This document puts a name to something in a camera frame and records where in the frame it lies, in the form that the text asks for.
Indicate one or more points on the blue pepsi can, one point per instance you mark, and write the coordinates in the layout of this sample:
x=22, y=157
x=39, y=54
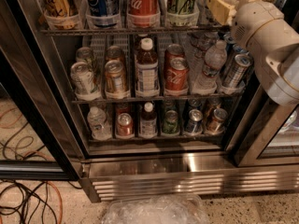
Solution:
x=102, y=0

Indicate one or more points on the brown tea bottle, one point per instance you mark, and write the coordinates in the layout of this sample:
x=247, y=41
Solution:
x=147, y=66
x=148, y=121

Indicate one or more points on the orange gold can front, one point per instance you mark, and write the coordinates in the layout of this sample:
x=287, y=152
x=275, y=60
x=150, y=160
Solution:
x=115, y=76

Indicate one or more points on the orange gold can rear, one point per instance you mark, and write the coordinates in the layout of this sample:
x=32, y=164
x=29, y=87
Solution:
x=115, y=53

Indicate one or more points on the silver blue can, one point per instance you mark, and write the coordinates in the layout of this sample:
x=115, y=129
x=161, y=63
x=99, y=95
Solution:
x=240, y=65
x=236, y=49
x=228, y=39

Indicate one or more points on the green can bottom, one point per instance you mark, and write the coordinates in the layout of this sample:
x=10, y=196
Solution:
x=170, y=122

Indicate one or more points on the silver blue can front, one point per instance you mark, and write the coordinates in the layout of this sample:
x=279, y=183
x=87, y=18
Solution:
x=240, y=65

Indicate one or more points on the bottom wire shelf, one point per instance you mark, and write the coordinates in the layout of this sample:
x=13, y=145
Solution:
x=160, y=138

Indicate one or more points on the brown tea bottle bottom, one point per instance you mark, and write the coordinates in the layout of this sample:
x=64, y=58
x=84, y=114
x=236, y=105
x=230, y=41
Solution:
x=148, y=121

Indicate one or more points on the clear water bottle front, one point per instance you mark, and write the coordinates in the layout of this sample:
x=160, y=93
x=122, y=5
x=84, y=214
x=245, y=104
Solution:
x=214, y=60

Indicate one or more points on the glass fridge door right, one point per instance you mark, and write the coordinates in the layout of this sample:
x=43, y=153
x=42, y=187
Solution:
x=258, y=121

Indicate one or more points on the yellow orange can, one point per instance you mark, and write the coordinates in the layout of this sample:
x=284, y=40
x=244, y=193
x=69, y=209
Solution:
x=61, y=8

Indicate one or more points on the red coke can front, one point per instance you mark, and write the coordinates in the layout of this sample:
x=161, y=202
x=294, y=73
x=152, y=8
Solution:
x=176, y=74

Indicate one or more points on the red coca-cola can top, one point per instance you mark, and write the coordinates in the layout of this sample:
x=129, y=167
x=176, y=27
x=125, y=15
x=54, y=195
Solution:
x=142, y=12

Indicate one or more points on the silver can front left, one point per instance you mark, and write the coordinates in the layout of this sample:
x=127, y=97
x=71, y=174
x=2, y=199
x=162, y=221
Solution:
x=83, y=77

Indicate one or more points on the middle wire shelf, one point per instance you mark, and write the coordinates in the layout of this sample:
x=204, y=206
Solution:
x=157, y=98

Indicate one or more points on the wire shelf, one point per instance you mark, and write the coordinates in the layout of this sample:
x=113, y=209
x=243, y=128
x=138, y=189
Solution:
x=136, y=31
x=157, y=98
x=160, y=138

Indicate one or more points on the glass fridge door left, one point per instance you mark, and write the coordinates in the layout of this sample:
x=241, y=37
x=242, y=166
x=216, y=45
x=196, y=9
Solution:
x=28, y=149

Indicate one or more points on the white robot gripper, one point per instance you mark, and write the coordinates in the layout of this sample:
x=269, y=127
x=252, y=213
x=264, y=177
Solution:
x=256, y=20

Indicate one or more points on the red coke can rear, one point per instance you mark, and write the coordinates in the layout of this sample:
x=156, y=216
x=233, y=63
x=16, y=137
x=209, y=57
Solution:
x=173, y=51

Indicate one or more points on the red bull can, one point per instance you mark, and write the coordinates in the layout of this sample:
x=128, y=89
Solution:
x=206, y=15

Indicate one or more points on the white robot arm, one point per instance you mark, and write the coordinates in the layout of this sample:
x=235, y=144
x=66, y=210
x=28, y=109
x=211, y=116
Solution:
x=277, y=70

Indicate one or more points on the red coke can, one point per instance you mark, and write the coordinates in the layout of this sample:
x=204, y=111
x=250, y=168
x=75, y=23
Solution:
x=173, y=51
x=176, y=74

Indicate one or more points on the silver can rear left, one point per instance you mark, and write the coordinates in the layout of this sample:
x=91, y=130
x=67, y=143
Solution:
x=85, y=54

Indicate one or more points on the silver blue can rear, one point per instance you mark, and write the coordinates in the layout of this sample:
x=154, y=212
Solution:
x=228, y=39

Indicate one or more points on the orange gold can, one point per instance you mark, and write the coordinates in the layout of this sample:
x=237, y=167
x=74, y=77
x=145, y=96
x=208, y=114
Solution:
x=115, y=53
x=115, y=76

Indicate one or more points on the clear plastic bag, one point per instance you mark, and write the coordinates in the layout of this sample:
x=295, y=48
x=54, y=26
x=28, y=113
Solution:
x=162, y=209

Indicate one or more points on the gold brown can bottom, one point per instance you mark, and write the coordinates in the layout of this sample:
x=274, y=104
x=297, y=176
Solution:
x=215, y=121

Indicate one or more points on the top wire shelf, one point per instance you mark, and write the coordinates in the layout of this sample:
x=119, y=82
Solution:
x=136, y=31

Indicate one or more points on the red orange can bottom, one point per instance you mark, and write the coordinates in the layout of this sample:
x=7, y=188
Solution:
x=124, y=124

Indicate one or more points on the silver blue can middle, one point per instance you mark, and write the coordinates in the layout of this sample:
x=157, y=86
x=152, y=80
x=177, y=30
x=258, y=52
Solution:
x=236, y=49

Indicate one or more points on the brown tea bottle middle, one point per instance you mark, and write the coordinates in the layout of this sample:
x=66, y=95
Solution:
x=147, y=66

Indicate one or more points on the clear water bottle bottom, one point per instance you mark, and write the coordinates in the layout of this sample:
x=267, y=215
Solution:
x=99, y=125

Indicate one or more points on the stainless steel fridge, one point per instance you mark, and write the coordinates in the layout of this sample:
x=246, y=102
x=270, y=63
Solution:
x=131, y=170

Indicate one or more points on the glass fridge door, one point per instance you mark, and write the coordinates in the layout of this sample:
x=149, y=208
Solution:
x=28, y=149
x=258, y=121

